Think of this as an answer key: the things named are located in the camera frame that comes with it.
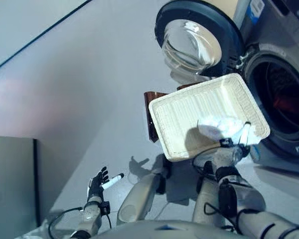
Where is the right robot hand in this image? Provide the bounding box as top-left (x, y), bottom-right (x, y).
top-left (219, 121), bottom-right (251, 156)

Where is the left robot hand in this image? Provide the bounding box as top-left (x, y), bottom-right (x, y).
top-left (88, 166), bottom-right (125, 202)

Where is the white cloth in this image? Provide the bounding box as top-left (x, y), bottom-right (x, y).
top-left (197, 117), bottom-right (262, 145)

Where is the red cloth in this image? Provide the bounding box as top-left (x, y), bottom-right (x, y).
top-left (273, 96), bottom-right (290, 112)

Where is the grey washing machine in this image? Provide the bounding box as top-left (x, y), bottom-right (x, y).
top-left (233, 0), bottom-right (299, 173)

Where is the white robot body part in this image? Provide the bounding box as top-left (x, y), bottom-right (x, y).
top-left (117, 171), bottom-right (172, 223)

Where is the white wicker tray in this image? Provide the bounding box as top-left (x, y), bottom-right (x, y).
top-left (148, 73), bottom-right (271, 162)

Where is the right silver robot leg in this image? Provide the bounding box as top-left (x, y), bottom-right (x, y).
top-left (191, 174), bottom-right (225, 225)

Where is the silver robot torso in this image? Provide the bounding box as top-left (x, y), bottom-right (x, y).
top-left (89, 220), bottom-right (242, 239)

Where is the blue white washer label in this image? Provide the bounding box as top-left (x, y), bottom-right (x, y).
top-left (249, 0), bottom-right (266, 18)

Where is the round glass washer door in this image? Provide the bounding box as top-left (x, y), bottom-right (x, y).
top-left (154, 0), bottom-right (245, 83)

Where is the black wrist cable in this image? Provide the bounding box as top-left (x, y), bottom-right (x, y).
top-left (48, 208), bottom-right (113, 238)
top-left (203, 203), bottom-right (240, 230)

